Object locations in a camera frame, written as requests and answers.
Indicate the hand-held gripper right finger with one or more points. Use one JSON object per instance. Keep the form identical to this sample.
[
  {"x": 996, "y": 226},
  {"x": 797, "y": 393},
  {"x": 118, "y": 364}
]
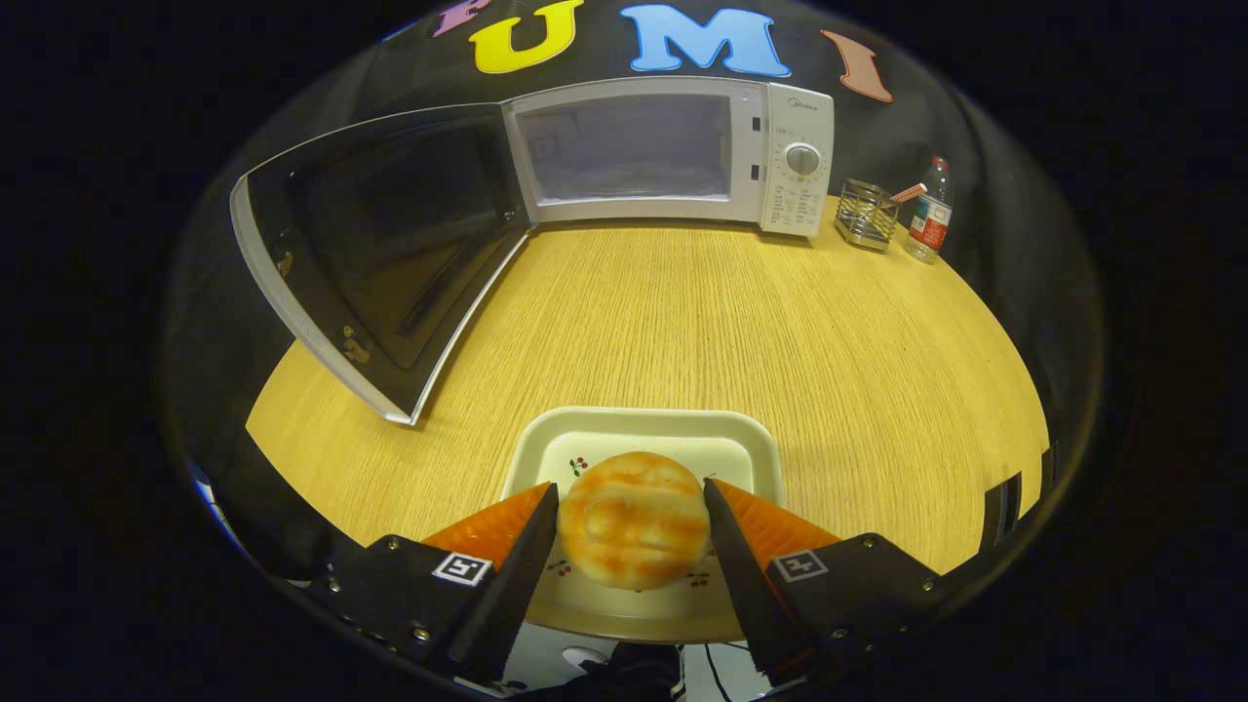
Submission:
[{"x": 751, "y": 595}]

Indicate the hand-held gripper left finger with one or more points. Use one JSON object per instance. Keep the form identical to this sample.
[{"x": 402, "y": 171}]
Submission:
[{"x": 512, "y": 595}]

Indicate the round golden bread bun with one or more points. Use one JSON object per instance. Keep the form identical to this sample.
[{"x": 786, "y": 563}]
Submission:
[{"x": 634, "y": 522}]

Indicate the white microwave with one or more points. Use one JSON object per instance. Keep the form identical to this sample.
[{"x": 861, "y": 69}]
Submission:
[{"x": 799, "y": 117}]

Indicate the cream cherry print plate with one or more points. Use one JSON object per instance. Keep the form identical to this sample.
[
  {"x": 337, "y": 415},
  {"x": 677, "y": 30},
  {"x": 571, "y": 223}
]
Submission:
[{"x": 634, "y": 434}]

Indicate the clear red label water bottle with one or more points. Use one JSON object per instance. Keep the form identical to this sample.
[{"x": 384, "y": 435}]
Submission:
[{"x": 931, "y": 224}]

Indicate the red checked straw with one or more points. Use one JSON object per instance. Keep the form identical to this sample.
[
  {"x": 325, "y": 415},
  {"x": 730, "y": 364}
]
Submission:
[{"x": 909, "y": 192}]

